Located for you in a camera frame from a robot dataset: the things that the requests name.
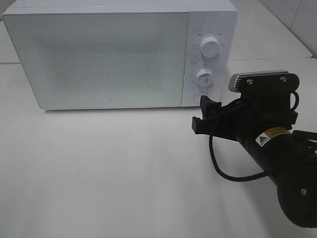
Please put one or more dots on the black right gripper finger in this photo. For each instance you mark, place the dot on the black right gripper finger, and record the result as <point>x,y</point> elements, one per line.
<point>208,106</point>
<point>205,126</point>

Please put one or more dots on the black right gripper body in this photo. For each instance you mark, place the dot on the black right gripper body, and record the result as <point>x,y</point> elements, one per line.
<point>255,122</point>

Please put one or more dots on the white timer knob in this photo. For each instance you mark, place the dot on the white timer knob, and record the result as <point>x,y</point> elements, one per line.
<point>204,77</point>

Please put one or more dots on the white microwave door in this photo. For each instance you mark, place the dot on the white microwave door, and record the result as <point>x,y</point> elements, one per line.
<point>86,61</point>

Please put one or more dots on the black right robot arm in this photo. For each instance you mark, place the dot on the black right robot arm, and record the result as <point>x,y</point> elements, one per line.
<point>293,169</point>

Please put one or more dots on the upper white power knob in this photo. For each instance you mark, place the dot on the upper white power knob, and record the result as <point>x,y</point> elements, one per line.
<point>209,46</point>

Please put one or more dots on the white microwave oven body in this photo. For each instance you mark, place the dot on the white microwave oven body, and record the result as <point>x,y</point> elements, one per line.
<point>205,18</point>

